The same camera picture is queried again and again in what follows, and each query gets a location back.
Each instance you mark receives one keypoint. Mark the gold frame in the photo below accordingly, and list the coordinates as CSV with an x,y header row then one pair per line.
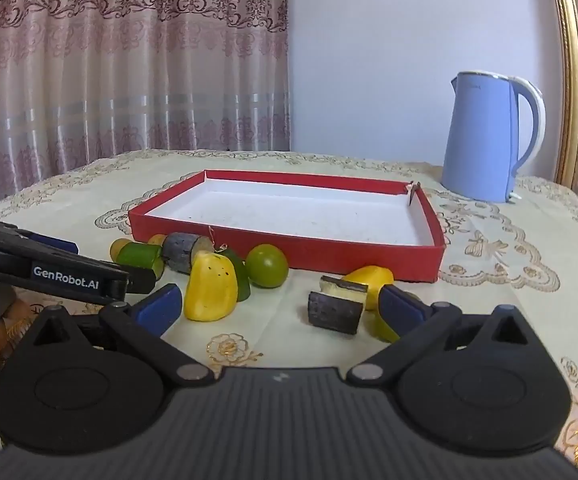
x,y
571,60

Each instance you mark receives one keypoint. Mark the small yellow fruit piece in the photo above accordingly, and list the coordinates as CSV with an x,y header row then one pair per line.
x,y
369,276

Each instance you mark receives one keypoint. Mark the large yellow fruit piece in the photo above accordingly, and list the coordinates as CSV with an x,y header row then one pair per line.
x,y
209,290

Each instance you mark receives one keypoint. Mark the light blue electric kettle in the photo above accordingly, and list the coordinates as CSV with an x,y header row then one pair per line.
x,y
479,140

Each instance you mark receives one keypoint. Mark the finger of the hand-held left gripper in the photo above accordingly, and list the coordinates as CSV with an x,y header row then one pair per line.
x,y
51,242
69,275

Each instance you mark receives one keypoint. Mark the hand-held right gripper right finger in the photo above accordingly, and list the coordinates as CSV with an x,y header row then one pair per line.
x,y
398,310

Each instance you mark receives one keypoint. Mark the green cucumber end piece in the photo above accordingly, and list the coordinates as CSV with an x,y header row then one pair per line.
x,y
243,282

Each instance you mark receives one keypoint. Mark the red shallow box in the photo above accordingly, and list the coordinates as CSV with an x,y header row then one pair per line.
x,y
289,247

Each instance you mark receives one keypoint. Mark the dark sugarcane piece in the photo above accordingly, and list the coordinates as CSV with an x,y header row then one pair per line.
x,y
181,252
334,312

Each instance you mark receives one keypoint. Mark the pink patterned curtain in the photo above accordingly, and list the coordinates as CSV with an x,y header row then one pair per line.
x,y
119,85

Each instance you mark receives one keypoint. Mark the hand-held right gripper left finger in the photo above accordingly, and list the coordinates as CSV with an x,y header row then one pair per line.
x,y
161,306

